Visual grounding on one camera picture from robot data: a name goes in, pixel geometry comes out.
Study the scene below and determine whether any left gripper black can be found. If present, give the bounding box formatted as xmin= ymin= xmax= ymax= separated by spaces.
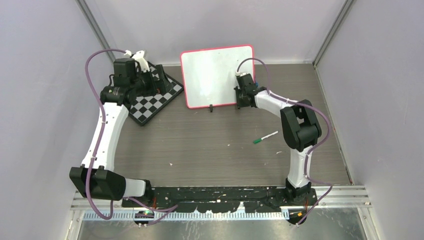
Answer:
xmin=130 ymin=64 xmax=173 ymax=97

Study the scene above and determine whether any whiteboard with red frame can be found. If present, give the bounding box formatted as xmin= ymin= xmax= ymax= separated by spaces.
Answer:
xmin=180 ymin=44 xmax=255 ymax=109

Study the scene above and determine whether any green whiteboard marker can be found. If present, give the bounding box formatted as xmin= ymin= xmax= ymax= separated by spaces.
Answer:
xmin=253 ymin=130 xmax=279 ymax=144

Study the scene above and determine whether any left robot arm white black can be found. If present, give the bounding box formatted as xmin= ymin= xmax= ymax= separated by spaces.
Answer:
xmin=69 ymin=57 xmax=174 ymax=207

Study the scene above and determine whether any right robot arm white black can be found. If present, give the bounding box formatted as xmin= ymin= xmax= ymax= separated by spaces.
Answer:
xmin=234 ymin=72 xmax=322 ymax=206

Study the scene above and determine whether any black and white chessboard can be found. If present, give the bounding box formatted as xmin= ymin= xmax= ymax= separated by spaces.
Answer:
xmin=128 ymin=72 xmax=184 ymax=126

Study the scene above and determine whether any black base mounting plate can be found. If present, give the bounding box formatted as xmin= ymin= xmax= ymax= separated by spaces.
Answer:
xmin=122 ymin=186 xmax=317 ymax=213

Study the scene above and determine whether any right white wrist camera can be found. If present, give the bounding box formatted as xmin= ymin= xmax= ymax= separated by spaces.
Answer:
xmin=235 ymin=72 xmax=249 ymax=78

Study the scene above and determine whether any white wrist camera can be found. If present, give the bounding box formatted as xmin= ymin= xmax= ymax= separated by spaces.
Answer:
xmin=235 ymin=72 xmax=249 ymax=78
xmin=131 ymin=50 xmax=150 ymax=73

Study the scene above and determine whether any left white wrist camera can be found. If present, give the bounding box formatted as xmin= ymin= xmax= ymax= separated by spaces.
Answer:
xmin=131 ymin=50 xmax=150 ymax=73

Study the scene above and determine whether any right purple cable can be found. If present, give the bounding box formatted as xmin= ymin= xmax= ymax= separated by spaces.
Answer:
xmin=236 ymin=57 xmax=333 ymax=227

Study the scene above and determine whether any purple cable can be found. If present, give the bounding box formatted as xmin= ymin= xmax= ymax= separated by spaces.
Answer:
xmin=84 ymin=49 xmax=179 ymax=227
xmin=236 ymin=57 xmax=333 ymax=227

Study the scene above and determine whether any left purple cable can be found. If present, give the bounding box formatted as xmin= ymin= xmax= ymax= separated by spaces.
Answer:
xmin=84 ymin=49 xmax=179 ymax=227

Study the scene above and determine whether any slotted grey cable duct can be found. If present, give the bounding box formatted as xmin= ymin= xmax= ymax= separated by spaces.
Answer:
xmin=82 ymin=211 xmax=290 ymax=222

